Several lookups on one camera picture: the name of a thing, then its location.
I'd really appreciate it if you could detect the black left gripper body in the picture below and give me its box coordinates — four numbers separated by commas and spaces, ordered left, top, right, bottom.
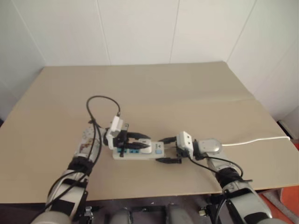
114, 130, 131, 158

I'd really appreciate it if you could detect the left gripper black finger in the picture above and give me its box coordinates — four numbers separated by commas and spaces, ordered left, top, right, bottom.
126, 142, 150, 150
127, 132, 148, 140

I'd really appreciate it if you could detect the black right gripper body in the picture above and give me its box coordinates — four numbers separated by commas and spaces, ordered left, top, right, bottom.
174, 146, 191, 164

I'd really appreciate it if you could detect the white charger plug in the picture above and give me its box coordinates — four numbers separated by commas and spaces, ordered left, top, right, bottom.
136, 138, 154, 154

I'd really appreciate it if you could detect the white power strip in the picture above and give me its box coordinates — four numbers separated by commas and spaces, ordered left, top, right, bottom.
112, 139, 166, 162

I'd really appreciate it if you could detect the black clamp with yellow connector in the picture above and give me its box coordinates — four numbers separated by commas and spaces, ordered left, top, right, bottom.
197, 204, 212, 218

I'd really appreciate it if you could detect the orange object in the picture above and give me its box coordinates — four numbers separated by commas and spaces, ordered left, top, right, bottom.
256, 186, 299, 218

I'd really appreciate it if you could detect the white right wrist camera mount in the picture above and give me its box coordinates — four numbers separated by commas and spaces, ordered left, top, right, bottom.
176, 131, 195, 159

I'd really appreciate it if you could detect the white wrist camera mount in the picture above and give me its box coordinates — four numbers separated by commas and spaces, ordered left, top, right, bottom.
107, 115, 126, 150
176, 131, 195, 159

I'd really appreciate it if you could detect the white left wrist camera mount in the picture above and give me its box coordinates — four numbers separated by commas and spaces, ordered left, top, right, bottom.
107, 115, 126, 150

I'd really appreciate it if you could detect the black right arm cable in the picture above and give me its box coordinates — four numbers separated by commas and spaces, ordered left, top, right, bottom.
189, 156, 254, 224

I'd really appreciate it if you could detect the white power strip cord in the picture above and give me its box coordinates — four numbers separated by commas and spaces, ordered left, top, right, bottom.
221, 136, 291, 147

